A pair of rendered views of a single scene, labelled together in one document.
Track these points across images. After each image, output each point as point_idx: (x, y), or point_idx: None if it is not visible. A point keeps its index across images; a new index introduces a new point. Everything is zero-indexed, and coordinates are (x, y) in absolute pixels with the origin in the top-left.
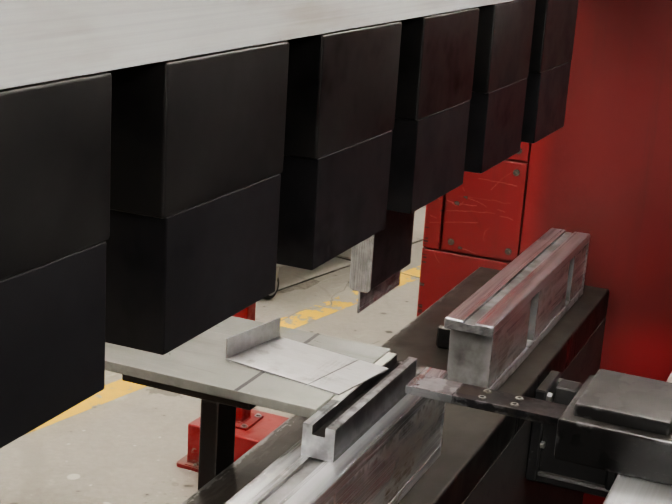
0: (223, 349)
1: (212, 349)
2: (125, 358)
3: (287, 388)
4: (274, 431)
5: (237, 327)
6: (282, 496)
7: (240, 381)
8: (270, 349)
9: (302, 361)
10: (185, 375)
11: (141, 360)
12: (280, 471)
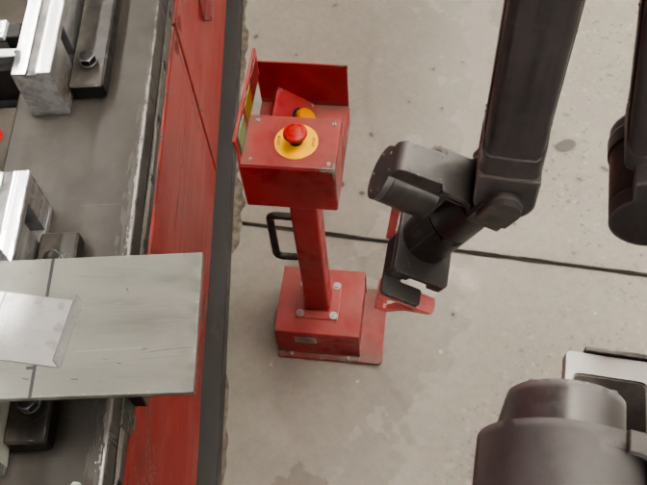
0: (91, 319)
1: (100, 315)
2: (153, 264)
3: (19, 280)
4: (103, 443)
5: (101, 370)
6: (0, 207)
7: (56, 273)
8: (55, 336)
9: (22, 327)
10: (97, 262)
11: (140, 268)
12: (8, 226)
